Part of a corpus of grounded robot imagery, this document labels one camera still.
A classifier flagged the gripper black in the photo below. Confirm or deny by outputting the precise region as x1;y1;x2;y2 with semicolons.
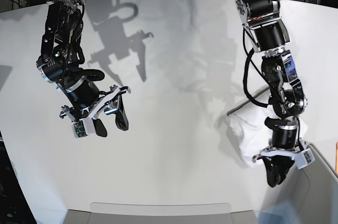
64;80;129;137
262;125;298;188

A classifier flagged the white T-shirt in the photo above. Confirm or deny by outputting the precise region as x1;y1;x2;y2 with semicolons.
226;85;309;169

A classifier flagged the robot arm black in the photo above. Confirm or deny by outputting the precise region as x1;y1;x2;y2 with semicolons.
36;0;130;138
235;0;314;187

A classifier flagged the grey box at right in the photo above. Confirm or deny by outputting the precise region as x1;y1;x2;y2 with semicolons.
281;144;337;223

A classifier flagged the grey tray at bottom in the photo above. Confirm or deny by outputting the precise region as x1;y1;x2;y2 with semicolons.
63;202;258;223

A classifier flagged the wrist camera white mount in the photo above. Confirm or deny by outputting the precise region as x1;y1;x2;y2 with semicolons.
59;85;131;138
252;138;315;170

